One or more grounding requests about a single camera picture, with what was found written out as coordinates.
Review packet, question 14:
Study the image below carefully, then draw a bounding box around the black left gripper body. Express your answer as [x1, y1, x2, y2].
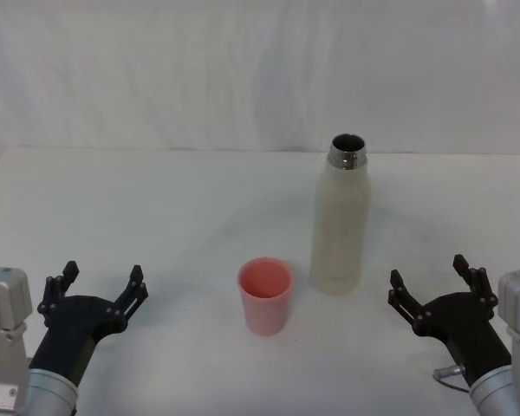
[28, 295, 127, 387]

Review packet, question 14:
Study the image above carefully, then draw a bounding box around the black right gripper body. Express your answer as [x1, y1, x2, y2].
[414, 291, 513, 385]

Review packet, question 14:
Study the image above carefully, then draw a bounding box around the thin dark cable silver plug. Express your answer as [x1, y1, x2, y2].
[432, 365, 471, 393]

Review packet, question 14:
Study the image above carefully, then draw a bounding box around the pink plastic cup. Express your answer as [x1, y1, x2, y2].
[237, 257, 295, 337]

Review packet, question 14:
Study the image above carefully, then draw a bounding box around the white table cloth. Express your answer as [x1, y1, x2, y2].
[0, 146, 520, 416]

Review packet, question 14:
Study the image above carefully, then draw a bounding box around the white curtain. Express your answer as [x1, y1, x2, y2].
[0, 0, 520, 153]

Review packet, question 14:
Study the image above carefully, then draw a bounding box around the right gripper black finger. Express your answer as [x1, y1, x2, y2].
[452, 254, 500, 322]
[387, 268, 431, 335]

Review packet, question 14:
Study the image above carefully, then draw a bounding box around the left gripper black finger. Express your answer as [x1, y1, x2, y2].
[36, 260, 81, 327]
[106, 263, 150, 334]

